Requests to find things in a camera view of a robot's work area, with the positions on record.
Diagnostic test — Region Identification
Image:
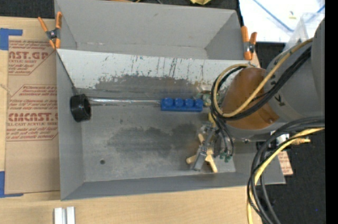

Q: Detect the blue four-stud toy brick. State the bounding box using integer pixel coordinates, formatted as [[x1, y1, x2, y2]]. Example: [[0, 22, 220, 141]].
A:
[[160, 97, 204, 113]]

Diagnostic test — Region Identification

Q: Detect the black round cap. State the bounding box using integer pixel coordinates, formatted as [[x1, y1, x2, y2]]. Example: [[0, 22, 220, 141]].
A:
[[69, 93, 92, 123]]

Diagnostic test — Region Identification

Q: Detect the grey metal bin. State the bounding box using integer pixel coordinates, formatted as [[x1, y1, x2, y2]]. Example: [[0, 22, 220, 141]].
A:
[[54, 0, 287, 201]]

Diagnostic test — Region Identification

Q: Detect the tan wooden cross-shaped piece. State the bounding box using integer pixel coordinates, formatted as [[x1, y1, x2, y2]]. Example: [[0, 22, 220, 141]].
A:
[[185, 132, 219, 174]]

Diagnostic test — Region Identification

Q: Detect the brown cardboard board, red print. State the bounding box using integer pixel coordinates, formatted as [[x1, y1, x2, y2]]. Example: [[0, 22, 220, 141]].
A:
[[0, 16, 293, 199]]

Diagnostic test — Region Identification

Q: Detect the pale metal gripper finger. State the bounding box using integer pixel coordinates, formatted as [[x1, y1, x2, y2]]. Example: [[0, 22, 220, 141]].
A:
[[193, 147, 209, 172]]

